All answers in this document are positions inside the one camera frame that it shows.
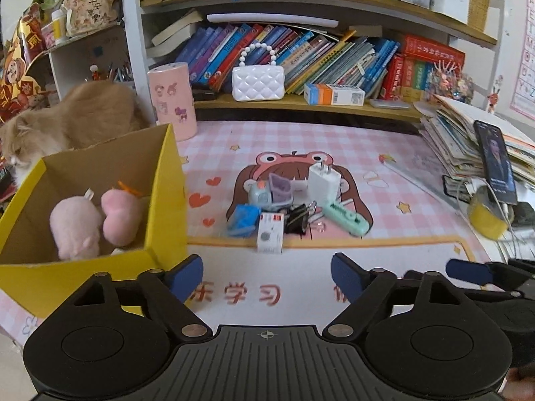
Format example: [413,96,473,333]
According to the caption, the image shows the orange cat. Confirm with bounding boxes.
[0,81,145,184]

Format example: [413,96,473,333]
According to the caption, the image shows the white pen container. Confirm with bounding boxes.
[430,0,472,26]

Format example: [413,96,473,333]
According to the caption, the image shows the deer wall sticker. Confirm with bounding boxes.
[485,75,504,113]

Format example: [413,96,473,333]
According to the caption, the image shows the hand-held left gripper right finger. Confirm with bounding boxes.
[322,253,460,339]

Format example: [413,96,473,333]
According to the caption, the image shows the white charger plug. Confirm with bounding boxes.
[308,159,340,205]

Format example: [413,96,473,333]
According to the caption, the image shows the lilac small container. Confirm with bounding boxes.
[267,172,293,206]

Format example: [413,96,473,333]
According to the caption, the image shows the row of colourful books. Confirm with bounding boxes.
[176,23,402,97]

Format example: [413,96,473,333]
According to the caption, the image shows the clear plastic ruler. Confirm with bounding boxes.
[382,161,469,212]

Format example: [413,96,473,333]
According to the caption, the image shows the pink cylinder container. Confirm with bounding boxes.
[147,62,198,142]

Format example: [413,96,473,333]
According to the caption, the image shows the yellow cardboard box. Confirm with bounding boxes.
[0,123,189,318]

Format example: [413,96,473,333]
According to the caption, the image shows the cup of pencils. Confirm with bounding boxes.
[86,62,134,85]

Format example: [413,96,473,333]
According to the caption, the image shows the yellow tape roll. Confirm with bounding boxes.
[468,186,513,241]

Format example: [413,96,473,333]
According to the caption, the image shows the large pink plush pig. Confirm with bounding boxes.
[49,194,105,262]

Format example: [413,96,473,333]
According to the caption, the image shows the small pink plush toy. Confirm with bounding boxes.
[100,181,145,247]

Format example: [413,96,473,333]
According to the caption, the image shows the orange blue white carton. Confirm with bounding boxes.
[304,83,365,106]

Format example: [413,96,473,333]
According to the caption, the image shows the dark flat device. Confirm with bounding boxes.
[443,174,473,199]

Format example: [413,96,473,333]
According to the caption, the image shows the grey-blue small toy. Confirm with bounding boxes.
[247,180,279,210]

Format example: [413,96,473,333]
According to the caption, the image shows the white charging cable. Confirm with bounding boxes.
[455,177,527,260]

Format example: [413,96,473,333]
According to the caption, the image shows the stack of pale books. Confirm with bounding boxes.
[146,8,205,59]

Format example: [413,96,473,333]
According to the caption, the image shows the black binder clip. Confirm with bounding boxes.
[284,203,318,235]

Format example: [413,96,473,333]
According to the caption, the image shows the white yellow bottle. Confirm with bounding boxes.
[51,8,70,44]

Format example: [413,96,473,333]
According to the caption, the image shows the white wooden bookshelf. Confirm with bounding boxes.
[121,0,508,124]

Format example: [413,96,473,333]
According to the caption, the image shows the stack of papers and booklets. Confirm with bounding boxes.
[418,94,535,184]

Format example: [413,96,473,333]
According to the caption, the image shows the sparkly toy crown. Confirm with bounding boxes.
[426,60,475,105]

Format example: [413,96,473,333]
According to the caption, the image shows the black smartphone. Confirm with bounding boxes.
[473,120,519,206]

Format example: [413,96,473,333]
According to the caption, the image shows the black power bank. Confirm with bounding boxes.
[512,203,535,228]

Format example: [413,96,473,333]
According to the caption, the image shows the red gold festive decoration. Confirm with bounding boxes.
[0,4,48,122]

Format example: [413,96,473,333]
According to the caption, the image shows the white flat board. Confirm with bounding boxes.
[207,12,340,29]

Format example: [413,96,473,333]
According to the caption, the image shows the bamboo mat roll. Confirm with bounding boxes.
[467,0,504,34]

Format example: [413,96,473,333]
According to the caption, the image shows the beige plush ornament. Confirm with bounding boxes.
[63,0,122,36]

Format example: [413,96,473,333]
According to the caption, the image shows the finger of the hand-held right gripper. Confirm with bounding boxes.
[445,258,535,293]

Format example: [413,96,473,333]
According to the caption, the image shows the white side shelf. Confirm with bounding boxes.
[48,25,134,101]

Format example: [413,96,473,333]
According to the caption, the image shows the white quilted pearl-handle handbag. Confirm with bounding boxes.
[232,42,286,102]

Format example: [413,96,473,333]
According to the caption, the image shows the pink checkered desk mat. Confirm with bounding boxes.
[0,119,494,343]

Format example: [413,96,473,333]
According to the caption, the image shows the alphabet wall poster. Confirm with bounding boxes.
[510,29,535,120]

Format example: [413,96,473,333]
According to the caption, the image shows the red boxed dictionary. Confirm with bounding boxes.
[399,34,466,72]

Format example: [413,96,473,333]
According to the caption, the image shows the grey flat case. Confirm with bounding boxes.
[370,98,412,110]

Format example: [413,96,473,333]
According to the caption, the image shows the green correction tape dispenser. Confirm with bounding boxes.
[322,200,370,237]

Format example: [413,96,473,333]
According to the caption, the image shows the small white red-label box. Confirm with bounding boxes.
[256,212,286,255]

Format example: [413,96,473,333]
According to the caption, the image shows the red standing books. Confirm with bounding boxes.
[378,52,435,101]

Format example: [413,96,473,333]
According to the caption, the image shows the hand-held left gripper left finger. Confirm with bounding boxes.
[75,255,212,341]

